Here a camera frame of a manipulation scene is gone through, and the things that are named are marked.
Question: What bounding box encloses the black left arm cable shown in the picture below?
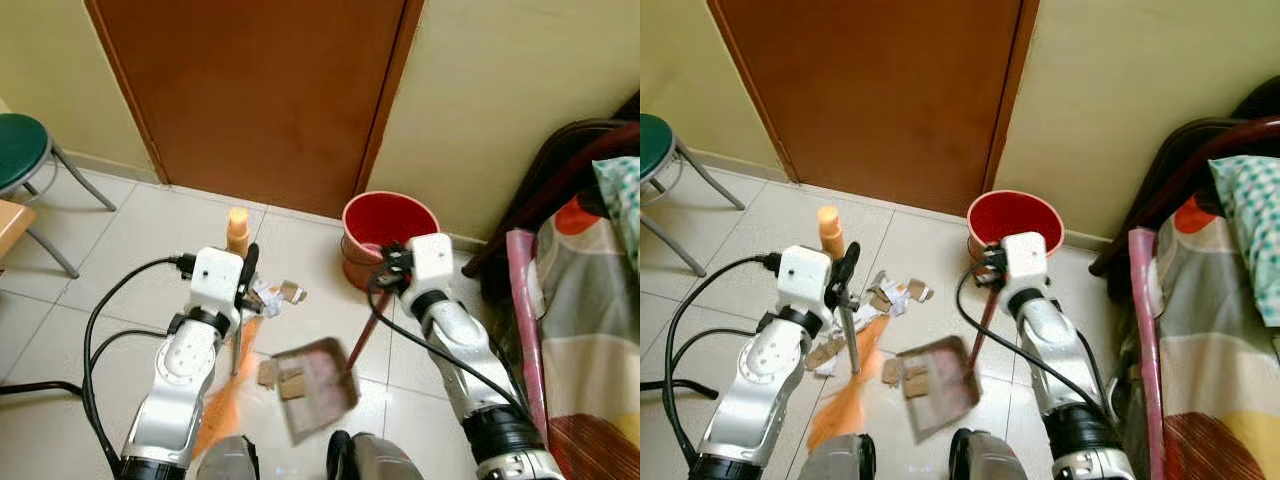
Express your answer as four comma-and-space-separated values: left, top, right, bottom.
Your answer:
82, 254, 197, 473
662, 253, 783, 469

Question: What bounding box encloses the red plastic bucket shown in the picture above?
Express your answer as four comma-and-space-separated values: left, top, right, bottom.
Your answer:
341, 191, 442, 292
966, 189, 1065, 265

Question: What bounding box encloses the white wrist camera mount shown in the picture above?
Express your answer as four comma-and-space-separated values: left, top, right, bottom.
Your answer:
1003, 232, 1052, 296
405, 233, 458, 297
775, 245, 836, 321
188, 247, 247, 323

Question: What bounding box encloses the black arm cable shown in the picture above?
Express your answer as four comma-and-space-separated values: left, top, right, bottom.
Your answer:
955, 268, 1113, 403
662, 253, 783, 469
365, 285, 533, 413
82, 254, 197, 473

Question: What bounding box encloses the grey dustpan with red handle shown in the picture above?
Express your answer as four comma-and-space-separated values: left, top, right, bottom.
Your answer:
895, 285, 1001, 443
268, 290, 389, 448

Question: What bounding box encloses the grey left robot leg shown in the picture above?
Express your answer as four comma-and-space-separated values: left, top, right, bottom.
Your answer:
795, 432, 880, 480
194, 434, 262, 480

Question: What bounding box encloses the brown wooden door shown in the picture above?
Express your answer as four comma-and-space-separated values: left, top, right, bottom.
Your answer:
85, 0, 426, 220
707, 0, 1041, 217

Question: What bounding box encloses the light wooden furniture corner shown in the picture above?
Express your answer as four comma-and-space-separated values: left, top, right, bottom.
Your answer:
0, 198, 38, 267

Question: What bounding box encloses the colourful patterned blanket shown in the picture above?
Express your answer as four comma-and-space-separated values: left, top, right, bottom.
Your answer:
534, 195, 641, 480
1140, 195, 1280, 480

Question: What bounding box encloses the orange bristle broom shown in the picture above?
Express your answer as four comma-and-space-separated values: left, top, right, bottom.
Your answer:
190, 206, 269, 463
805, 205, 892, 453

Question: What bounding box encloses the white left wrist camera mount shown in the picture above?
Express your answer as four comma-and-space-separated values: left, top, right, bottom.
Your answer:
188, 247, 247, 323
775, 245, 836, 321

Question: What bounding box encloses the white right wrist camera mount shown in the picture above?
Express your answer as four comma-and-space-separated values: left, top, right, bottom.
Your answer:
405, 233, 458, 297
1003, 232, 1052, 296

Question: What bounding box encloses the green round stool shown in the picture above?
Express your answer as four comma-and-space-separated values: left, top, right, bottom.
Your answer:
640, 113, 747, 278
0, 113, 117, 280

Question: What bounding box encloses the pink bed rail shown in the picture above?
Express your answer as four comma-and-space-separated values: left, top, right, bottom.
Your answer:
504, 228, 554, 443
1127, 227, 1170, 480

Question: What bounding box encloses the teal checked cloth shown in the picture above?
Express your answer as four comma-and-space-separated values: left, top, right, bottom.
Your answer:
1207, 153, 1280, 329
592, 155, 641, 273

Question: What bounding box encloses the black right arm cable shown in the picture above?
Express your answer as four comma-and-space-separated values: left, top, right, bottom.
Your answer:
365, 285, 533, 413
955, 268, 1113, 403

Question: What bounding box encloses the grey robot leg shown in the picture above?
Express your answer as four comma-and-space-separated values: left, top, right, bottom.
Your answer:
325, 429, 427, 480
795, 432, 880, 480
194, 434, 262, 480
948, 427, 1032, 480

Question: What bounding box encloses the torn cardboard with white paper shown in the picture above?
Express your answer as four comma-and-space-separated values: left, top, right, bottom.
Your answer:
804, 337, 847, 378

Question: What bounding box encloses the grey right robot leg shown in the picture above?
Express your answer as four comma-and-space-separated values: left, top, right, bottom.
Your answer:
325, 429, 427, 480
948, 427, 1032, 480

